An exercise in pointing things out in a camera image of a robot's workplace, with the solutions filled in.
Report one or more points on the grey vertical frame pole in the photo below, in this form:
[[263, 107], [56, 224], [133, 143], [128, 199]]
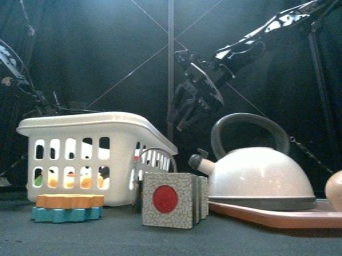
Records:
[[169, 66]]

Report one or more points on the beige toy egg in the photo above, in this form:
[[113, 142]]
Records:
[[334, 191]]

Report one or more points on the orange and teal flower toy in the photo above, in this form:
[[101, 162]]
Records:
[[66, 208]]

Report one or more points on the pink rectangular tray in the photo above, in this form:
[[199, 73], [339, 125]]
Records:
[[284, 216]]

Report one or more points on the grey block with red dot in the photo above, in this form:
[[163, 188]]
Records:
[[171, 200]]

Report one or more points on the white plastic slotted basket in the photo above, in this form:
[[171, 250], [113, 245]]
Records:
[[93, 156]]

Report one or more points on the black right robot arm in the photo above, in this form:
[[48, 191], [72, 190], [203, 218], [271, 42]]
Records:
[[275, 30]]

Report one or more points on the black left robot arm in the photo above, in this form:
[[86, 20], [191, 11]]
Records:
[[17, 80]]

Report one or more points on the yellow toy food piece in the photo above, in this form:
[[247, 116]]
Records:
[[86, 182]]

